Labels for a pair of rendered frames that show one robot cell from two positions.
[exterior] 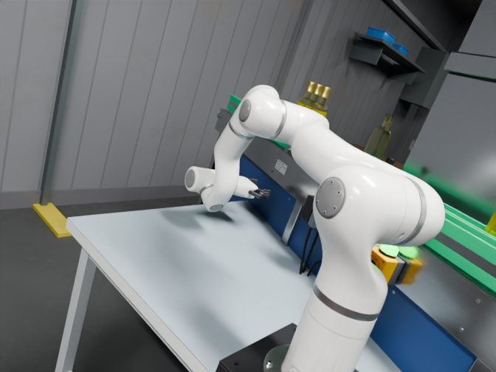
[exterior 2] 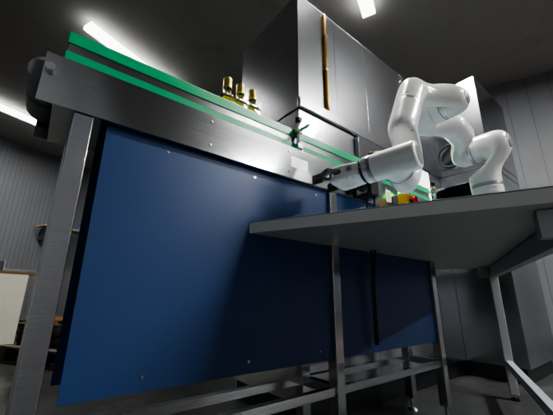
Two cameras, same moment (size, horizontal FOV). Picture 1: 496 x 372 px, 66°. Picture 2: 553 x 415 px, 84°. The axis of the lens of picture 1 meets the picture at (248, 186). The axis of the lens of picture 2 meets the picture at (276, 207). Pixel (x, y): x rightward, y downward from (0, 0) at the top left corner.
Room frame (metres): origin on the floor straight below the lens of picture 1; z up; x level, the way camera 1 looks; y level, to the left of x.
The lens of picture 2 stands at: (1.68, 0.90, 0.53)
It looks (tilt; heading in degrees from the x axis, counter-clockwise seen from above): 16 degrees up; 262
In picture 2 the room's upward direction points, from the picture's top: 1 degrees clockwise
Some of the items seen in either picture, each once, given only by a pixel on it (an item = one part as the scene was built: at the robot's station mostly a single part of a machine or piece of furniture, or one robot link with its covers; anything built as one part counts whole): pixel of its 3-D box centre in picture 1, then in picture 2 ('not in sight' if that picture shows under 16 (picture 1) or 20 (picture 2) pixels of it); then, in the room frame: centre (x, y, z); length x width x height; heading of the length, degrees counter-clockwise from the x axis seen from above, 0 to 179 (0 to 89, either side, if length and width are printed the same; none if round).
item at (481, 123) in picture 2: not in sight; (473, 145); (-0.41, -1.35, 1.86); 0.70 x 0.37 x 0.89; 31
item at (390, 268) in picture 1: (380, 266); (404, 202); (0.91, -0.39, 0.96); 0.07 x 0.07 x 0.07; 31
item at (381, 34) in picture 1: (380, 37); not in sight; (4.81, -0.88, 2.06); 0.33 x 0.23 x 0.11; 144
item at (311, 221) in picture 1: (319, 212); (368, 188); (1.15, -0.24, 0.96); 0.08 x 0.08 x 0.08; 31
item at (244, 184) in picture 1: (238, 185); (351, 174); (1.33, 0.03, 0.90); 0.11 x 0.10 x 0.07; 131
